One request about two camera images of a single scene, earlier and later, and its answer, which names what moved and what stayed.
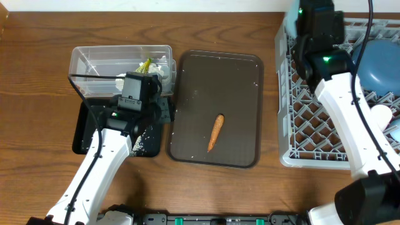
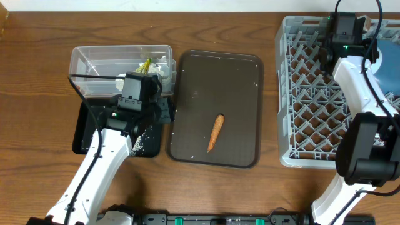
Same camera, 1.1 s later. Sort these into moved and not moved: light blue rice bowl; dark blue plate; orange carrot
Moved: light blue rice bowl
Not moved: dark blue plate; orange carrot
